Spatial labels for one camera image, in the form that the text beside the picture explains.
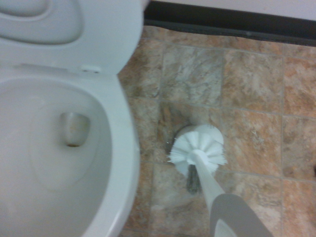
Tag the white toilet brush holder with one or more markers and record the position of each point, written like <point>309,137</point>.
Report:
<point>209,129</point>

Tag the white toilet bowl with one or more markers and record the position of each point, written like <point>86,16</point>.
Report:
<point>118,148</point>

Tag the black baseboard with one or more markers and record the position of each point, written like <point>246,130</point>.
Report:
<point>222,22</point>

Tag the white toilet lid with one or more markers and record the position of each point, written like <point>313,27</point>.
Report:
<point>111,37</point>

